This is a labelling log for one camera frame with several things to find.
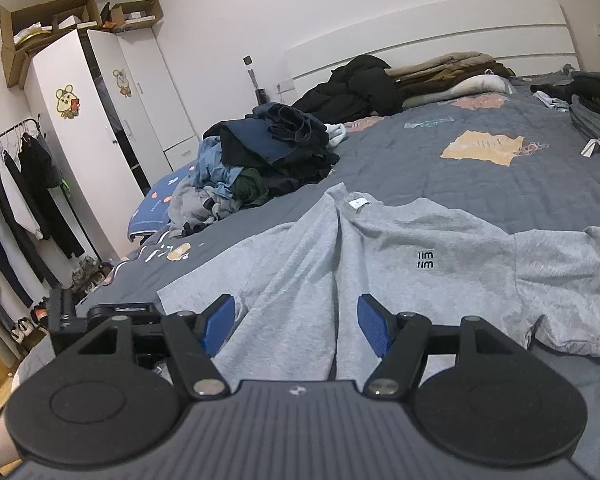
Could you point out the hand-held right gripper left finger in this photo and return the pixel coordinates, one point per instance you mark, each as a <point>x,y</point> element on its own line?
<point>220,322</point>

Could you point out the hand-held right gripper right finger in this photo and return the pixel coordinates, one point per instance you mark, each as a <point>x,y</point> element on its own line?
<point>375,325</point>

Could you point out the grey t-shirt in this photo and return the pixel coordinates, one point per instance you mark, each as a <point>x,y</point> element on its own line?
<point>430,240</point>

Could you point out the pile of unfolded clothes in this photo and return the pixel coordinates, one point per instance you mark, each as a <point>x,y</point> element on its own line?
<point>260,160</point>

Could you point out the black clothes rack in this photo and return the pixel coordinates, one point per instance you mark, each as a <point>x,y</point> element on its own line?
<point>15,128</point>

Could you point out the stack of folded dark clothes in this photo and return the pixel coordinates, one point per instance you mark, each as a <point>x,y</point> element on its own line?
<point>595,110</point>

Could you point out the pair of beige shoes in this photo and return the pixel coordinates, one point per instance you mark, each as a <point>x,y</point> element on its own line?
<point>90,272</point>

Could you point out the white hanging sweater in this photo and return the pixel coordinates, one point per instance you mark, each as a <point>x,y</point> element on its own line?
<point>20,200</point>

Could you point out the blue printed pillow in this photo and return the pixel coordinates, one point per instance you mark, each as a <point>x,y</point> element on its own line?
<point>152,205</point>

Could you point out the white wardrobe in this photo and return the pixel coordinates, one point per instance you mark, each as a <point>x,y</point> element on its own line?
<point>80,160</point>

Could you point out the grey printed quilt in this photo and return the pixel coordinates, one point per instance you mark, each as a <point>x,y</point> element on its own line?
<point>455,170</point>

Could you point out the white sock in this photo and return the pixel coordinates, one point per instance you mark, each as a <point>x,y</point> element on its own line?
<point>336,135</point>

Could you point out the cartoon mouse sticker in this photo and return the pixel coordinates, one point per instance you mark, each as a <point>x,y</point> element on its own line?
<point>67,101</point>
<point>122,83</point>

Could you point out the black cylinder device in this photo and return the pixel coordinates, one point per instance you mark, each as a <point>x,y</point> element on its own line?
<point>261,96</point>

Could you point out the black puffy jacket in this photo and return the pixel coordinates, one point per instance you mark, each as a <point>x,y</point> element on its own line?
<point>350,90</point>

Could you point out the cream bolster pillow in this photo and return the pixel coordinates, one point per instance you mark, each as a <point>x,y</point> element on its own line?
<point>460,87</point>

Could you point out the folded olive brown blankets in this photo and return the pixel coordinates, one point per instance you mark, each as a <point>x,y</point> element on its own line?
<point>445,67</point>

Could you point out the large cardboard box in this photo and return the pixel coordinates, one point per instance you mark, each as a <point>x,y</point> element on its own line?
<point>45,25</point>

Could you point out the white headboard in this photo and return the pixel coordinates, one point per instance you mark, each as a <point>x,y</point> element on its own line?
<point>430,35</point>

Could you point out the white wall outlet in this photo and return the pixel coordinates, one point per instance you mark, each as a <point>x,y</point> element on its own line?
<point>285,85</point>

